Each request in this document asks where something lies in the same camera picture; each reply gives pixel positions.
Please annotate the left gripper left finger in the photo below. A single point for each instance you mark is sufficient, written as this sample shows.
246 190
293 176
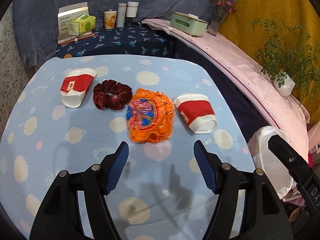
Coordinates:
58 216

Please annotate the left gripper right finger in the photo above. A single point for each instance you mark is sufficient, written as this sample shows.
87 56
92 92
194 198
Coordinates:
263 216

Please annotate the red white paper cup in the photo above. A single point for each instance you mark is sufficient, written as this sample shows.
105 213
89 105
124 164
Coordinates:
197 112
75 86

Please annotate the dark red velvet scrunchie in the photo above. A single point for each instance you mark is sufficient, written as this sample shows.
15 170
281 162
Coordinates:
111 94

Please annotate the orange snack wrapper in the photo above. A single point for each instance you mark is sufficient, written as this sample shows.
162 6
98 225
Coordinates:
150 117

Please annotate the white lined trash bin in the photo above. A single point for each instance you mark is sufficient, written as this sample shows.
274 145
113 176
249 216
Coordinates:
264 159

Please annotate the pink white device box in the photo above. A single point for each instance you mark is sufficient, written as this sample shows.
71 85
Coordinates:
314 138

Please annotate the light blue planet tablecloth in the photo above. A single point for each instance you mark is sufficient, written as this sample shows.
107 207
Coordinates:
161 193

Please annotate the pink bed sheet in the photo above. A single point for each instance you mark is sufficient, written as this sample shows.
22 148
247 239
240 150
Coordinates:
285 113

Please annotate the potted green plant white pot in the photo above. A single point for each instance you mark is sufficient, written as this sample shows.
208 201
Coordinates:
289 51

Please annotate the mustard yellow curtain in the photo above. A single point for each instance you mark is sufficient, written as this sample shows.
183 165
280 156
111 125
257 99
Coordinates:
238 27

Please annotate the orange pencil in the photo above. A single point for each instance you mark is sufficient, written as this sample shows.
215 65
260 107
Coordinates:
78 39

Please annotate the glass vase red flowers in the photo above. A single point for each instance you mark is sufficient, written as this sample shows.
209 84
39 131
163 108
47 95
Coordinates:
222 8

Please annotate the mint green tissue box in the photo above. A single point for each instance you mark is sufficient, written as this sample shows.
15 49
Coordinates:
188 23

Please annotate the white open cardboard box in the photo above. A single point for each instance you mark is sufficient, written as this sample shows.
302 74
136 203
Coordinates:
64 17

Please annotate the dark blue floral cloth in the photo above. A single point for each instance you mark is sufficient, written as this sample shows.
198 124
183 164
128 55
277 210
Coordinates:
138 39

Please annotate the green tissue pack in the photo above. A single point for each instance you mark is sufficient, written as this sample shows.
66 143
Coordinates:
82 24

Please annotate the yellow patterned can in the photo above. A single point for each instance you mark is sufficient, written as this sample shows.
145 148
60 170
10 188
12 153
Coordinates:
110 19

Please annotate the blue grey blanket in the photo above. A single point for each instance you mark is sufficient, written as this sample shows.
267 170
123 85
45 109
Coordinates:
36 26

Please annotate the white slim bottle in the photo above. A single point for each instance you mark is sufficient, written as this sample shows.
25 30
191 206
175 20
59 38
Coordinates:
121 13

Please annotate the white lidded jar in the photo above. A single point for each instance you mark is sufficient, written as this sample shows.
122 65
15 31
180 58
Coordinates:
131 10

